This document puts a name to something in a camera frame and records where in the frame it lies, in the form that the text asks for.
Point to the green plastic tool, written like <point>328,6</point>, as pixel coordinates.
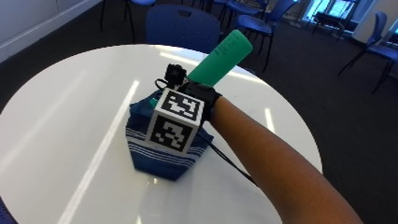
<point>220,59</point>

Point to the white marker cube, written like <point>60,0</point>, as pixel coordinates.
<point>176,119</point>

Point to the blue plastic chair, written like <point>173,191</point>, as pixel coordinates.
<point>259,21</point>
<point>243,6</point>
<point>4,211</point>
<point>183,28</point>
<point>373,46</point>
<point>136,9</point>

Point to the blue white striped cloth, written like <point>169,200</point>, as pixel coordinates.
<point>161,163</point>

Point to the black glove palm camera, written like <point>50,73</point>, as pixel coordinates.
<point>173,74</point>

